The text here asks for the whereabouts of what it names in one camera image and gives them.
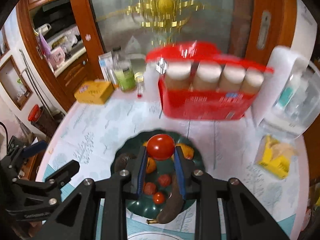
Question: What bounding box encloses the dark brown avocado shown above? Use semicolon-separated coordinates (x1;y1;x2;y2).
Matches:
114;153;137;173

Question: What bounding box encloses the cherry tomato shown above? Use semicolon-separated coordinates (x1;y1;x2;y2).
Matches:
146;134;175;160
152;191;166;205

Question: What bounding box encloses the mandarin orange without stem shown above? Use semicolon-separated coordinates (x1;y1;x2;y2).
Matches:
146;157;157;174

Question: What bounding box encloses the overripe brown banana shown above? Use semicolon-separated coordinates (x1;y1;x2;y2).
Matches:
146;173;184;224

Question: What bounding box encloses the large yellow orange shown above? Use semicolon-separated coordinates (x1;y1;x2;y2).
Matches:
176;143;194;160

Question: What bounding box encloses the red container on floor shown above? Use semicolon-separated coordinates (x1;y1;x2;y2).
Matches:
28;105;42;122

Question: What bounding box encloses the teal striped floral placemat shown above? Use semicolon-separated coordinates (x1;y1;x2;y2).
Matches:
42;163;298;240

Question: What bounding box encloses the yellow tissue pack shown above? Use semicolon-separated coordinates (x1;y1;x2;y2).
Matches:
255;134;298;179

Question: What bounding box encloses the yellow cardboard box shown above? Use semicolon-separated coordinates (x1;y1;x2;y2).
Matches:
74;81;114;105

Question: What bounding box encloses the dark green scalloped plate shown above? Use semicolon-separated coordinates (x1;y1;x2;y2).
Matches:
110;129;205;219

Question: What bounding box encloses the white blue small carton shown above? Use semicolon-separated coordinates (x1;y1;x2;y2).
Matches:
98;52;117;85

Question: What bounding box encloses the clear bottle green label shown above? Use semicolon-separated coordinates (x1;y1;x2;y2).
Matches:
113;46;136;92

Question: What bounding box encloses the small glass jar gold lid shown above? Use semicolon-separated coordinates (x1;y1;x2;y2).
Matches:
135;72;144;98

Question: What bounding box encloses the white appliance with clear lid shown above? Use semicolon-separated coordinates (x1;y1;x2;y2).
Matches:
251;45;320;139

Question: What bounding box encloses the red paper cup package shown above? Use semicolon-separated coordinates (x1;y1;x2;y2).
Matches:
146;41;274;120

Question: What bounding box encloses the gold decorative ornament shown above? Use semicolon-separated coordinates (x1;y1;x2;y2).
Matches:
95;0;205;44

